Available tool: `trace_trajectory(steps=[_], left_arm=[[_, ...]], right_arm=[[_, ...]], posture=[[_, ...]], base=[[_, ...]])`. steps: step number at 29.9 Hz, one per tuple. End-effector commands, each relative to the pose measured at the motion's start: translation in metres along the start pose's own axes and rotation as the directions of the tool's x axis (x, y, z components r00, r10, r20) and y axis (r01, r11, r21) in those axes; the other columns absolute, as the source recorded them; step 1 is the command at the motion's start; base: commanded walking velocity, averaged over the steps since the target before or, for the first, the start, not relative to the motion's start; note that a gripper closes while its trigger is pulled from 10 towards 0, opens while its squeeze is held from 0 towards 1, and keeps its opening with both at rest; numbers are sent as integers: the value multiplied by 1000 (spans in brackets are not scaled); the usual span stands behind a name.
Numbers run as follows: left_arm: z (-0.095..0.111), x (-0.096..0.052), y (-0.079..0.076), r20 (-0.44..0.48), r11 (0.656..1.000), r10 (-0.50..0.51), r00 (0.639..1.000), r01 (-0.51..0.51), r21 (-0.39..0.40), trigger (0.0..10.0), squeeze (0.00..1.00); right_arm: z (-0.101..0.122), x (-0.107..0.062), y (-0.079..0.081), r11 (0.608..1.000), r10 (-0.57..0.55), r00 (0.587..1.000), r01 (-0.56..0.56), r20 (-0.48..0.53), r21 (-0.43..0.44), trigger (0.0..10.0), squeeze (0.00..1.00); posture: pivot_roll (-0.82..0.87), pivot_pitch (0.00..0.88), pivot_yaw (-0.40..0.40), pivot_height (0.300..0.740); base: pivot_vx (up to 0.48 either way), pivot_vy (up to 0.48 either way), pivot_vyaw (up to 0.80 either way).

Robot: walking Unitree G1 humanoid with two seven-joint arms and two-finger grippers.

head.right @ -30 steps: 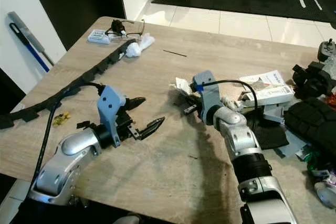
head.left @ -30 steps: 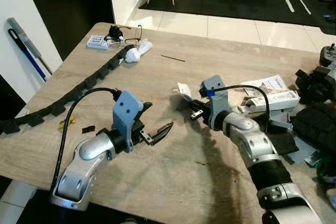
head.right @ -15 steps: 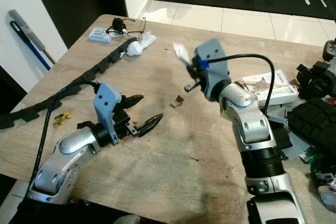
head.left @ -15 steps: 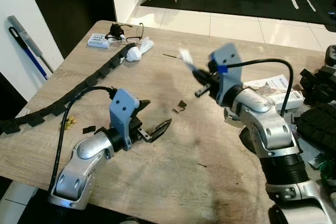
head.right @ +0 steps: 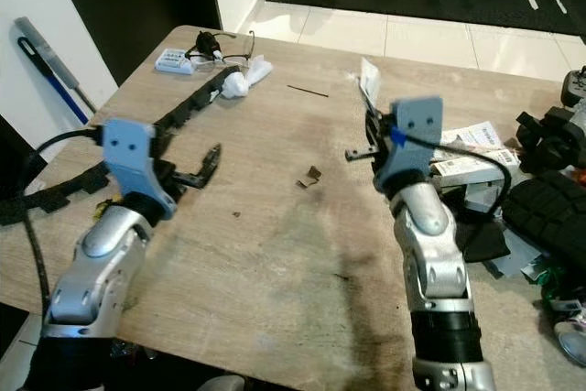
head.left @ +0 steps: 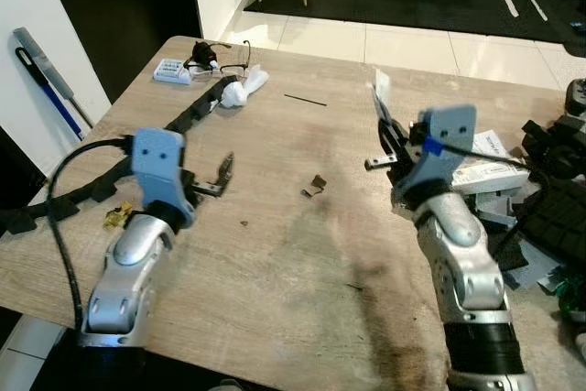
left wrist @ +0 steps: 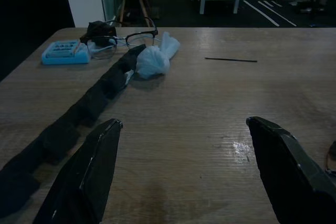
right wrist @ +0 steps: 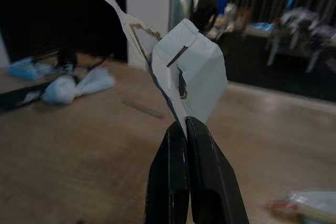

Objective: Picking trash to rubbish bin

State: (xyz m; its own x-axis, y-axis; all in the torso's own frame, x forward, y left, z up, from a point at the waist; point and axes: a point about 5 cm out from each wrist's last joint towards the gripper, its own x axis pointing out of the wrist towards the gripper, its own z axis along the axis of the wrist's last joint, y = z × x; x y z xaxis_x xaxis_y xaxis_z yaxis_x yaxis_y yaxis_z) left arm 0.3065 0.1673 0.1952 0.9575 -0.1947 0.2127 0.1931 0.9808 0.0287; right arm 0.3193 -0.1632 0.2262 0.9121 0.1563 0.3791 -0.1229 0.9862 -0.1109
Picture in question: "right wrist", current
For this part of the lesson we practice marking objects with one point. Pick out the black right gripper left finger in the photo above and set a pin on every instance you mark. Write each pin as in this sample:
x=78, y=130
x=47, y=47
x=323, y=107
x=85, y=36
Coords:
x=168, y=182

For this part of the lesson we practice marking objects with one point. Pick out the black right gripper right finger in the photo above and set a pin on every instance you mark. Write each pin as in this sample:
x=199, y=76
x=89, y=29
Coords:
x=212, y=182

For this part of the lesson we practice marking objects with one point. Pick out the white torn paper carton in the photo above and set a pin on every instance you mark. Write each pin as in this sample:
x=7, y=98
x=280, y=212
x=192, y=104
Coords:
x=199, y=77

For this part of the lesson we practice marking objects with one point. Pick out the clear plastic snack package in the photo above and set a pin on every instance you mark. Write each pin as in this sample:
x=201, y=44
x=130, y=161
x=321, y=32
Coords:
x=309, y=205

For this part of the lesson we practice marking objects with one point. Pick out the pale blue crumpled bag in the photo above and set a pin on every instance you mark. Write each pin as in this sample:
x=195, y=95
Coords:
x=78, y=86

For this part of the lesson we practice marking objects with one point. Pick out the black flat strip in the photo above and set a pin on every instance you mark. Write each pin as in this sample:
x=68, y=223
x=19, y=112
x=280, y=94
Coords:
x=15, y=99

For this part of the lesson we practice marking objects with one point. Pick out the blue face mask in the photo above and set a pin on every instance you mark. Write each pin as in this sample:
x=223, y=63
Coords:
x=22, y=69

